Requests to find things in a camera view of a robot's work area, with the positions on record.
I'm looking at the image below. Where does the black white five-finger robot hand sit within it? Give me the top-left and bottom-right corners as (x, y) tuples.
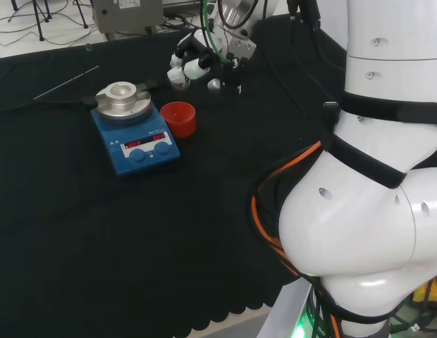
(166, 27), (257, 96)

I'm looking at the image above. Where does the heater with blue base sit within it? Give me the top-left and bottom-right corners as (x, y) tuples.
(82, 80), (185, 178)

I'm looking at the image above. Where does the red plastic cup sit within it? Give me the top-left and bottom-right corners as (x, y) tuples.
(159, 101), (197, 139)

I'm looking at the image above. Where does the grey metal equipment box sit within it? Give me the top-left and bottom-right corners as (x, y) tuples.
(91, 0), (167, 35)

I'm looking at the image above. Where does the black tripod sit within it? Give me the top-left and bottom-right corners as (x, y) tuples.
(10, 0), (54, 42)
(70, 0), (90, 30)

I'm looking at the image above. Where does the thin glass rod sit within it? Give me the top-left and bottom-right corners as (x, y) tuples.
(32, 65), (101, 101)

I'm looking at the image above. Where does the black bench cloth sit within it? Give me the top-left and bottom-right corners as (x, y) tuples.
(0, 13), (350, 336)

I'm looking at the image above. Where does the yellow stop button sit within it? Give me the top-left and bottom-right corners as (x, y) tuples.
(411, 271), (437, 311)

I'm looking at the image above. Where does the green cable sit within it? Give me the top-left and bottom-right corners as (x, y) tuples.
(199, 0), (240, 66)

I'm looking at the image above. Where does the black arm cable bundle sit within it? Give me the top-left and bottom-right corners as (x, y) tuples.
(287, 0), (347, 125)

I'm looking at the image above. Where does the orange cable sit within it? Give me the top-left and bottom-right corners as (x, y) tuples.
(250, 139), (343, 338)

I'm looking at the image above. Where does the black arm strap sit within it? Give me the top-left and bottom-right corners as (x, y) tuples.
(339, 92), (437, 123)
(321, 134), (407, 190)

